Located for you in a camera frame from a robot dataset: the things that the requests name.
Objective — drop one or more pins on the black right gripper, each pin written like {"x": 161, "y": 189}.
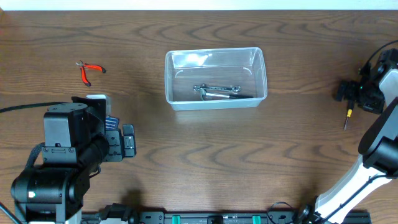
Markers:
{"x": 352, "y": 93}

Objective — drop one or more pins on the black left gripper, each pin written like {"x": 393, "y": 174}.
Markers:
{"x": 115, "y": 145}

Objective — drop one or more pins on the yellow black screwdriver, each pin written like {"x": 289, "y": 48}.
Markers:
{"x": 350, "y": 108}

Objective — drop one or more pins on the blue screwdriver bit case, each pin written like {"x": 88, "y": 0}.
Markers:
{"x": 111, "y": 123}

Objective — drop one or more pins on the claw hammer black handle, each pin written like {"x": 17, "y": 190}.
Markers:
{"x": 209, "y": 95}

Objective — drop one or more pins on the silver offset wrench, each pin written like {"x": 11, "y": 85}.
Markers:
{"x": 217, "y": 88}

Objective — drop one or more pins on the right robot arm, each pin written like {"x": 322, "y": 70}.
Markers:
{"x": 376, "y": 165}

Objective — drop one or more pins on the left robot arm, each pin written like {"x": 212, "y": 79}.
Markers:
{"x": 79, "y": 137}

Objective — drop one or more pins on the clear plastic container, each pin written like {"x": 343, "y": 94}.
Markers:
{"x": 244, "y": 67}

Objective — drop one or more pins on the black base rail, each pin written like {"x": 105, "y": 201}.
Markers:
{"x": 118, "y": 213}

